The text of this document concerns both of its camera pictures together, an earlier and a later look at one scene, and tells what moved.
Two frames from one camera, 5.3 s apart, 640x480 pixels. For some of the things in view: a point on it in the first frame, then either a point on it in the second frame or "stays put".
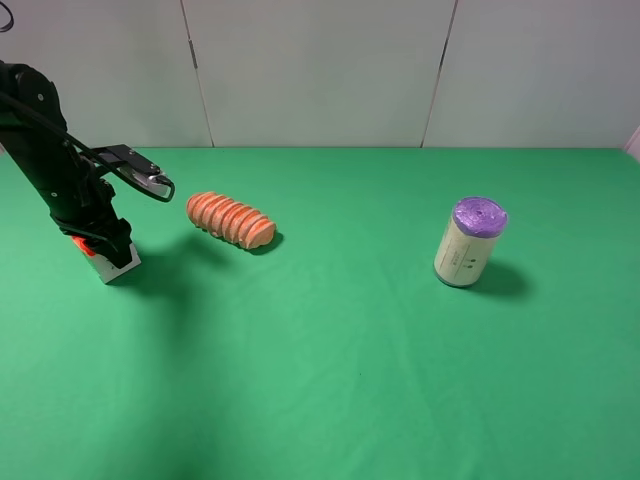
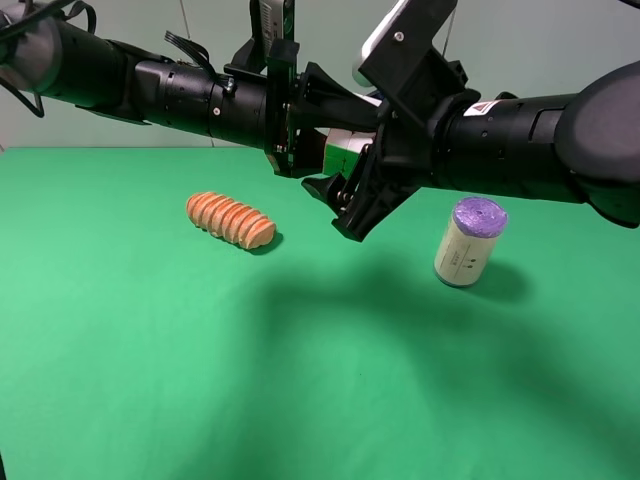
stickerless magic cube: x=106 y=269 -> x=343 y=149
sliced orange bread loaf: x=231 y=220 stays put
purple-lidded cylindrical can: x=468 y=240 stays put
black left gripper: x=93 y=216 -> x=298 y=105
